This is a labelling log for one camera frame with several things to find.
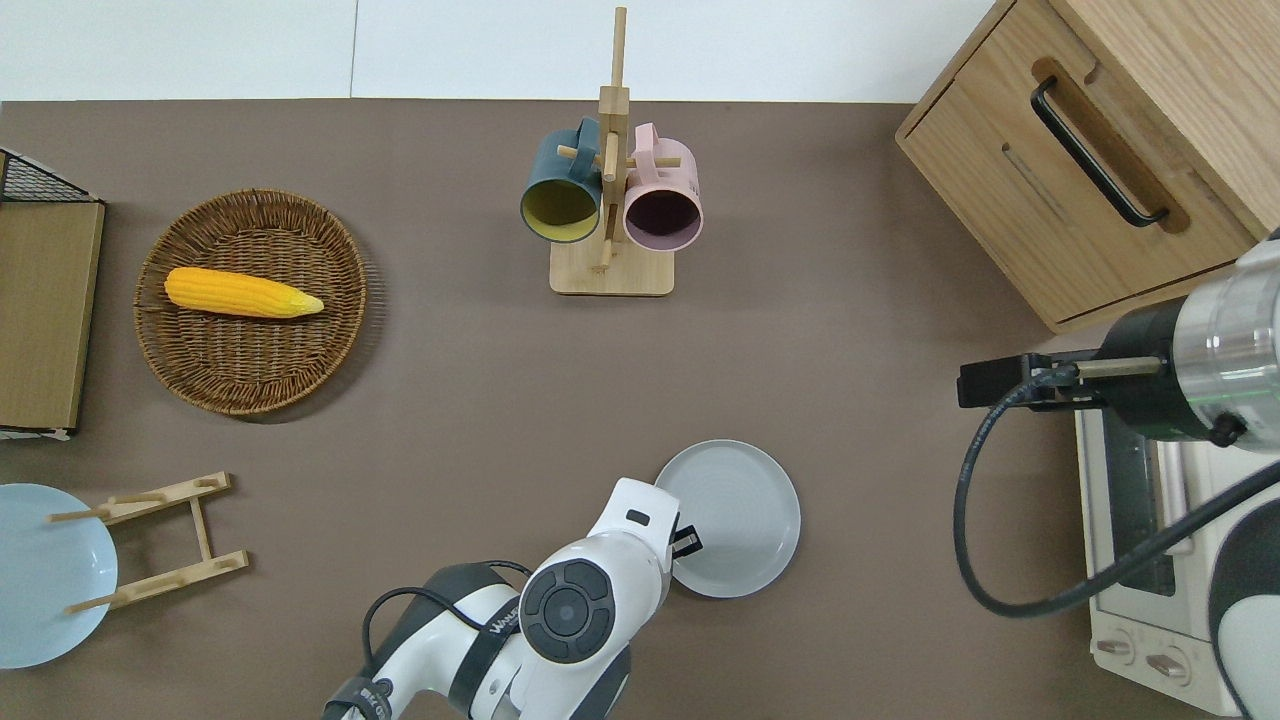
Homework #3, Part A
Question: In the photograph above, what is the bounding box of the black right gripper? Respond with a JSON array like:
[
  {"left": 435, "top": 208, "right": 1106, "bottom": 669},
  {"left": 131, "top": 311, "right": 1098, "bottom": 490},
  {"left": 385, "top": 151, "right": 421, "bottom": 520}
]
[{"left": 957, "top": 298, "right": 1193, "bottom": 443}]

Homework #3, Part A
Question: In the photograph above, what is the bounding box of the gray round plate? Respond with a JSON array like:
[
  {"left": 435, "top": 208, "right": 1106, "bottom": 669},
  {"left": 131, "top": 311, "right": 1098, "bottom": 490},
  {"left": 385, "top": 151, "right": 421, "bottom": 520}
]
[{"left": 654, "top": 439, "right": 802, "bottom": 600}]

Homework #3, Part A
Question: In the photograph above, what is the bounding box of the wooden plate rack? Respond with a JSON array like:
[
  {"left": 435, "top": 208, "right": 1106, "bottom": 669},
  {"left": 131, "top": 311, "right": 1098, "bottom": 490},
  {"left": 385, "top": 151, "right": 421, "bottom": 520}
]
[{"left": 47, "top": 471, "right": 250, "bottom": 614}]

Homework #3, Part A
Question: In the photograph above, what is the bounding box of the light blue plate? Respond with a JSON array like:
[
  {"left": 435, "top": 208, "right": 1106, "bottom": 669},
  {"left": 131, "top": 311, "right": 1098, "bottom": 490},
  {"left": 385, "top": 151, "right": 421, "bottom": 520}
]
[{"left": 0, "top": 483, "right": 119, "bottom": 670}]

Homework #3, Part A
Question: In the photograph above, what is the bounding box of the brown table mat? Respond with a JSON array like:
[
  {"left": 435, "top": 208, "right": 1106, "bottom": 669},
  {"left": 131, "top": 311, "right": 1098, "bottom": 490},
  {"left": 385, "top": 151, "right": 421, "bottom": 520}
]
[{"left": 0, "top": 98, "right": 1280, "bottom": 720}]

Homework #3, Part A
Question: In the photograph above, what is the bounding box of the light wooden drawer cabinet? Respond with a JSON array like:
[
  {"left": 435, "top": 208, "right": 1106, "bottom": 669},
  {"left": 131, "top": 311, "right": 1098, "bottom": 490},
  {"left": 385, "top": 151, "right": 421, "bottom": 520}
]
[{"left": 896, "top": 0, "right": 1280, "bottom": 334}]

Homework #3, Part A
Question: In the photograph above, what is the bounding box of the wooden mug rack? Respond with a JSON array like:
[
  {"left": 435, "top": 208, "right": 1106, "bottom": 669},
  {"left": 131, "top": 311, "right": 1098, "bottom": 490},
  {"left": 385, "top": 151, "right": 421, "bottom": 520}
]
[{"left": 549, "top": 7, "right": 677, "bottom": 297}]

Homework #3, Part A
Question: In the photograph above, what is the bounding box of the white toaster oven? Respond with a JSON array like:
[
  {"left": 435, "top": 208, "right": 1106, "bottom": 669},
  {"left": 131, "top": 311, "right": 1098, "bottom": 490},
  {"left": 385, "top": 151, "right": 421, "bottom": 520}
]
[{"left": 1075, "top": 405, "right": 1280, "bottom": 717}]

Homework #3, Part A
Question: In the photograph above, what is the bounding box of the pink mug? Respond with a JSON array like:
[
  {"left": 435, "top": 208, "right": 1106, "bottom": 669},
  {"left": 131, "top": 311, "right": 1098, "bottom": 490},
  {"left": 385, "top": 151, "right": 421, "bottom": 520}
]
[{"left": 622, "top": 122, "right": 704, "bottom": 253}]

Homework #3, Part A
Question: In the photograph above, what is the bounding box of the dark teal mug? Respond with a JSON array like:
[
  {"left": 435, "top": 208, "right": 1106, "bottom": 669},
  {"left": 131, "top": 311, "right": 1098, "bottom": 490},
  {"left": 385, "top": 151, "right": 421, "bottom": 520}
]
[{"left": 519, "top": 117, "right": 604, "bottom": 244}]

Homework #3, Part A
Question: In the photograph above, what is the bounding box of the brown wicker basket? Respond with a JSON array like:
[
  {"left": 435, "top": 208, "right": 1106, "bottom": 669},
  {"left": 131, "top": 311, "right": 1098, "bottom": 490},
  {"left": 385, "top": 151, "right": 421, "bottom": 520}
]
[{"left": 133, "top": 188, "right": 369, "bottom": 417}]

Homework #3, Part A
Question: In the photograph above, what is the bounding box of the yellow corn cob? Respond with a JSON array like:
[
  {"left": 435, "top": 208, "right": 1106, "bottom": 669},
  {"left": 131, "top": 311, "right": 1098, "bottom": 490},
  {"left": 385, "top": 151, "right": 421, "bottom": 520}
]
[{"left": 164, "top": 266, "right": 326, "bottom": 320}]

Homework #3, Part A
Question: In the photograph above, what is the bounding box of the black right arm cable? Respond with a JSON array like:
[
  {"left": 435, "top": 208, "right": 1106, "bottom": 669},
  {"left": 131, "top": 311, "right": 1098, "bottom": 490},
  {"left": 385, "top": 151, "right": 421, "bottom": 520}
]
[{"left": 952, "top": 355, "right": 1280, "bottom": 619}]

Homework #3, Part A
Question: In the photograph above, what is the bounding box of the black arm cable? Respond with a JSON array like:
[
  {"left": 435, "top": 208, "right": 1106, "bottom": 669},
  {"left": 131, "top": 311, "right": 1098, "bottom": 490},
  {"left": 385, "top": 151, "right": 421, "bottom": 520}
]
[
  {"left": 360, "top": 558, "right": 533, "bottom": 683},
  {"left": 952, "top": 355, "right": 1280, "bottom": 619}
]

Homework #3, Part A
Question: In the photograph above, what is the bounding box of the white oven door handle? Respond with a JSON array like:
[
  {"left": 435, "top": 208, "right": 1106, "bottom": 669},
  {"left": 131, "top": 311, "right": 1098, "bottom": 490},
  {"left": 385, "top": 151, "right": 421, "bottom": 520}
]
[{"left": 1155, "top": 438, "right": 1216, "bottom": 561}]

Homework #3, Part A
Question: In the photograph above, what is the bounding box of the black cabinet drawer handle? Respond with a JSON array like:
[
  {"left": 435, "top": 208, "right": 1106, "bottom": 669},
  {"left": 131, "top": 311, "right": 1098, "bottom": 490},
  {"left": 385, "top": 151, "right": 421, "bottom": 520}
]
[{"left": 1030, "top": 76, "right": 1169, "bottom": 229}]

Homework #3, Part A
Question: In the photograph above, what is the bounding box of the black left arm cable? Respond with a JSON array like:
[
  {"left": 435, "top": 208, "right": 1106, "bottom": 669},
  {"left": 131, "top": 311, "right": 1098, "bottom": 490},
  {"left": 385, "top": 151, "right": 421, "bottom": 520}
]
[{"left": 360, "top": 558, "right": 533, "bottom": 683}]

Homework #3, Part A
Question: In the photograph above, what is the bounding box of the wood and wire shelf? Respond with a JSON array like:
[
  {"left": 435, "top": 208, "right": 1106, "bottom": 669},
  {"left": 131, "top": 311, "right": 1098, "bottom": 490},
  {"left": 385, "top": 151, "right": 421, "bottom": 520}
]
[{"left": 0, "top": 148, "right": 107, "bottom": 442}]

